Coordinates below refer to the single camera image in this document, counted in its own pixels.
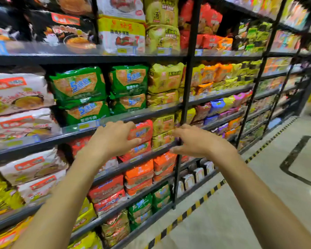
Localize orange yellow noodle multipack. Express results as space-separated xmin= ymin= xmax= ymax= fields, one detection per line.
xmin=0 ymin=216 xmax=34 ymax=249

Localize black metal shelf unit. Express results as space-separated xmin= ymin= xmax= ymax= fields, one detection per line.
xmin=0 ymin=0 xmax=201 ymax=249
xmin=174 ymin=0 xmax=288 ymax=205

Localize brown noodle multipack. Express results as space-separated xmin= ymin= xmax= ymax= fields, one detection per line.
xmin=101 ymin=209 xmax=130 ymax=237
xmin=103 ymin=224 xmax=131 ymax=248

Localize pile of yellow noodle bags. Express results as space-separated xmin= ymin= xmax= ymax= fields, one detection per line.
xmin=0 ymin=176 xmax=25 ymax=221

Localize row of purple blue packets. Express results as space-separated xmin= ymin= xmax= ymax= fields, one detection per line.
xmin=192 ymin=90 xmax=253 ymax=123

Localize yellow green snack packet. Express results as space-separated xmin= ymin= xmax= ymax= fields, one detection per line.
xmin=175 ymin=108 xmax=196 ymax=125

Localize white yellow noodle multipack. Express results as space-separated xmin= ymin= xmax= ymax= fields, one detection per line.
xmin=97 ymin=17 xmax=146 ymax=55
xmin=97 ymin=0 xmax=145 ymax=23

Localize black noodle multipack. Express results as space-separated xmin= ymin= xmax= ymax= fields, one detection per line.
xmin=32 ymin=0 xmax=94 ymax=16
xmin=0 ymin=4 xmax=31 ymax=42
xmin=29 ymin=10 xmax=97 ymax=53

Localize row of green black packets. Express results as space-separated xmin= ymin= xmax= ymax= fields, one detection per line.
xmin=233 ymin=21 xmax=272 ymax=54

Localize person's right hand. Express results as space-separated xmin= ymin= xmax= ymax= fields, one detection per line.
xmin=169 ymin=124 xmax=237 ymax=160

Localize red noodle multipack blue print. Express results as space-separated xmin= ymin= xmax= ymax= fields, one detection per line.
xmin=118 ymin=141 xmax=152 ymax=163
xmin=128 ymin=120 xmax=153 ymax=143

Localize person's right forearm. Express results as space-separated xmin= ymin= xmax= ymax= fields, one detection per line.
xmin=212 ymin=144 xmax=311 ymax=249

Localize yellow red noodle multipack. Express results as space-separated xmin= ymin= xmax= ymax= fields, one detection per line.
xmin=67 ymin=231 xmax=103 ymax=249
xmin=73 ymin=198 xmax=97 ymax=233

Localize row of small white packets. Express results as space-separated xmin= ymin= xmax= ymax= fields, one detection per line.
xmin=176 ymin=161 xmax=215 ymax=198

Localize small green noodle multipack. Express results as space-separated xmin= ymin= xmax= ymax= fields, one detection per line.
xmin=128 ymin=194 xmax=153 ymax=219
xmin=129 ymin=209 xmax=153 ymax=230
xmin=153 ymin=195 xmax=172 ymax=212
xmin=152 ymin=183 xmax=171 ymax=204

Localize row of orange yellow packets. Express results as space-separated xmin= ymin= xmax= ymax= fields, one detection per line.
xmin=180 ymin=60 xmax=263 ymax=96

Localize person's left hand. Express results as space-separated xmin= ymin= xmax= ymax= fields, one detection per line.
xmin=86 ymin=121 xmax=142 ymax=164

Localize person's left forearm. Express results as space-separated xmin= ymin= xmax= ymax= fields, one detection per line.
xmin=12 ymin=150 xmax=111 ymax=249

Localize yellow black floor tape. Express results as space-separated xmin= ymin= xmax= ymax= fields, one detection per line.
xmin=145 ymin=117 xmax=299 ymax=249

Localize row of red snack packets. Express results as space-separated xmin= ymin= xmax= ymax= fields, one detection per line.
xmin=180 ymin=0 xmax=234 ymax=50

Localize distant black shelf units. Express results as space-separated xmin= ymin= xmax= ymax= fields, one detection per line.
xmin=236 ymin=0 xmax=311 ymax=149

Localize white noodle multipack red label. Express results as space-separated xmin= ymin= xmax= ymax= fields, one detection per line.
xmin=18 ymin=169 xmax=67 ymax=204
xmin=0 ymin=72 xmax=55 ymax=117
xmin=0 ymin=108 xmax=62 ymax=149
xmin=0 ymin=148 xmax=68 ymax=186

